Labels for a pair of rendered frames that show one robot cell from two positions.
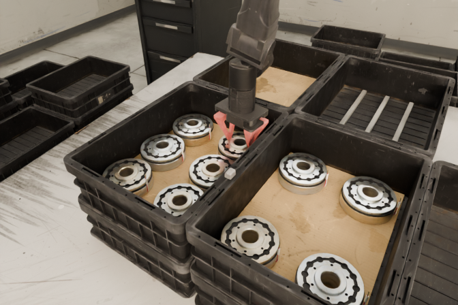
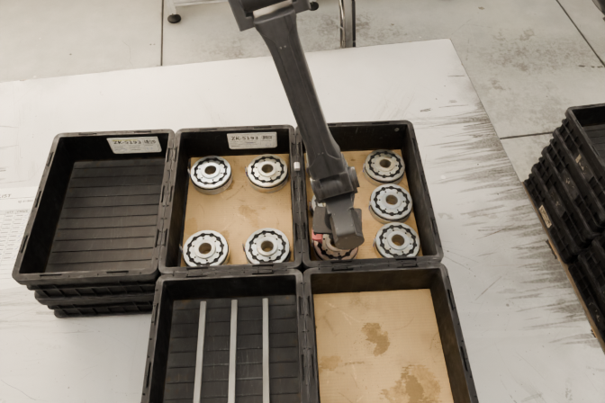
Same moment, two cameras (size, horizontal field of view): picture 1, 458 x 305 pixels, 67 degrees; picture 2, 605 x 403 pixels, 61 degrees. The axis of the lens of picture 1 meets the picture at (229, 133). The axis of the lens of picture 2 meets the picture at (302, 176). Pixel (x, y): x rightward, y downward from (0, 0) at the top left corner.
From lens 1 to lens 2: 1.26 m
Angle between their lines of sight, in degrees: 85
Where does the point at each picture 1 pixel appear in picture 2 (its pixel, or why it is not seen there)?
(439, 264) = (148, 234)
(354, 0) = not seen: outside the picture
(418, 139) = (173, 391)
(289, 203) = (263, 223)
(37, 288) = not seen: hidden behind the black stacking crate
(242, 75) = not seen: hidden behind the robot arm
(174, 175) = (362, 196)
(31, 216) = (450, 161)
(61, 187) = (466, 188)
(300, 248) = (238, 194)
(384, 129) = (215, 391)
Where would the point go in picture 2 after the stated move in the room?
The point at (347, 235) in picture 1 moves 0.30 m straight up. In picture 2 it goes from (212, 220) to (191, 141)
